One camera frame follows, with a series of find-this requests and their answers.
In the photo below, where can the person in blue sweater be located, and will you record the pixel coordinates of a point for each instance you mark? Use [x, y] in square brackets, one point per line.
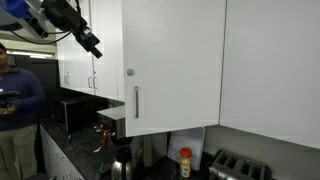
[21, 100]

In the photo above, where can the silver four slot toaster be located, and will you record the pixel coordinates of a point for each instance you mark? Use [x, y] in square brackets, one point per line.
[236, 166]

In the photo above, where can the red faucet lever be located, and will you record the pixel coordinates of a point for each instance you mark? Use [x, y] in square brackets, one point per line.
[105, 136]

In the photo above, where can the steel coffee carafe black lid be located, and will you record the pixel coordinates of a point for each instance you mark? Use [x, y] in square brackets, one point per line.
[122, 166]

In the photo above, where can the round silver door lock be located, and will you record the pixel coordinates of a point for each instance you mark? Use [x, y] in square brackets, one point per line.
[130, 72]

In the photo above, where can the black microwave oven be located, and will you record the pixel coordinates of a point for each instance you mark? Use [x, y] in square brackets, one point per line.
[80, 113]

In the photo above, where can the fluorescent ceiling light strip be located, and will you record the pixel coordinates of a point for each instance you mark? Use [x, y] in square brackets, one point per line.
[31, 54]

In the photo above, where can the white paper sheet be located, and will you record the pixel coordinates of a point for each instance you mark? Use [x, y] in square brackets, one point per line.
[186, 146]

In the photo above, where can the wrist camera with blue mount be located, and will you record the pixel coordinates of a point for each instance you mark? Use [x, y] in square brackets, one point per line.
[15, 7]

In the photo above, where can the white cabinet door with lock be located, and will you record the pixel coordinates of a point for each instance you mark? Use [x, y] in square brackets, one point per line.
[176, 66]

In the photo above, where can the spice bottle with red cap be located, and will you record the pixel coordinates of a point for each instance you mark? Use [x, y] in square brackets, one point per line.
[185, 163]

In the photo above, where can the black tripod mounted device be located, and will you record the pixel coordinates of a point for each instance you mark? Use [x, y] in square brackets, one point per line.
[6, 94]

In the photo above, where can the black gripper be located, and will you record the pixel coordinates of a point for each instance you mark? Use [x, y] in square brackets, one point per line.
[63, 15]

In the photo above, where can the white base cabinet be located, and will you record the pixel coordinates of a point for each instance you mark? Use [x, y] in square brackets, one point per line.
[56, 160]

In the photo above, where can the steel commercial coffee machine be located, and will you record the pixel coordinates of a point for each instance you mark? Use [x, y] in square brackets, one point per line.
[115, 115]

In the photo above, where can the small white paper scrap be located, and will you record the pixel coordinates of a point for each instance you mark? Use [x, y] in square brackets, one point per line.
[97, 149]

